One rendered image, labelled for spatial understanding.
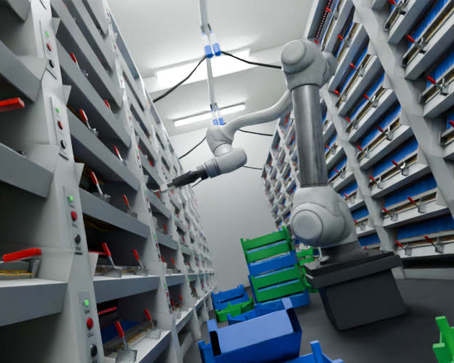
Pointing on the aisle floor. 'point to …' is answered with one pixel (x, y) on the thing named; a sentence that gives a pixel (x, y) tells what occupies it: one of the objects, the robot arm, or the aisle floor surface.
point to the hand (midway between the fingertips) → (167, 186)
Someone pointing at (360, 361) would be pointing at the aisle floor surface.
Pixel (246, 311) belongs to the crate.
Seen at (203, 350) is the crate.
